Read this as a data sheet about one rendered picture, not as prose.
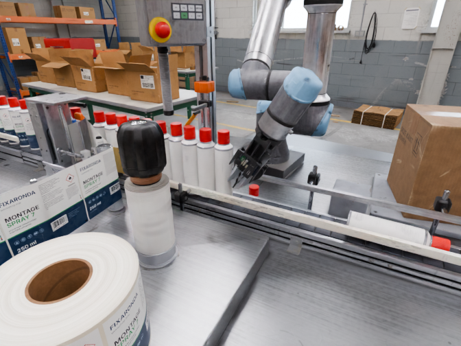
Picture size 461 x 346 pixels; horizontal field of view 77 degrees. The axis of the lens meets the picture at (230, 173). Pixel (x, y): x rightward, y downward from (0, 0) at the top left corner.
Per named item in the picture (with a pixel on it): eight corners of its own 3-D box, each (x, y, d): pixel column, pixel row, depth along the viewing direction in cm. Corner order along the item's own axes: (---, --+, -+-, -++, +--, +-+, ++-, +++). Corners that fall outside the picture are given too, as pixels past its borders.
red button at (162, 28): (151, 21, 73) (155, 20, 71) (167, 21, 75) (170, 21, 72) (154, 38, 75) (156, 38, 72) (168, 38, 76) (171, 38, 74)
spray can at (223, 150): (212, 198, 85) (209, 131, 76) (221, 191, 89) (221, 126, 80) (226, 203, 82) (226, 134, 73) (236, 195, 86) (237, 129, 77)
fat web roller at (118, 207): (104, 211, 79) (90, 147, 70) (117, 204, 82) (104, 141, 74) (116, 216, 77) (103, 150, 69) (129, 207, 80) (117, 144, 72)
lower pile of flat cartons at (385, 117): (350, 123, 468) (352, 109, 458) (359, 116, 506) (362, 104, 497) (394, 130, 432) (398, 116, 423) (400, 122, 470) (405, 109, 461)
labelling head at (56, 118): (46, 177, 96) (22, 99, 85) (80, 163, 107) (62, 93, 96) (75, 187, 91) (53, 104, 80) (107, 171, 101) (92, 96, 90)
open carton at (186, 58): (164, 67, 489) (162, 43, 472) (184, 65, 519) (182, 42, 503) (182, 69, 465) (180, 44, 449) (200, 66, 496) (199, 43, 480)
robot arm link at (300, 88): (327, 80, 63) (324, 90, 56) (298, 120, 70) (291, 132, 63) (297, 60, 63) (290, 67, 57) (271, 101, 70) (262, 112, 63)
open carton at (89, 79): (66, 90, 295) (56, 51, 279) (104, 84, 330) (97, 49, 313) (89, 95, 277) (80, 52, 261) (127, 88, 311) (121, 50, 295)
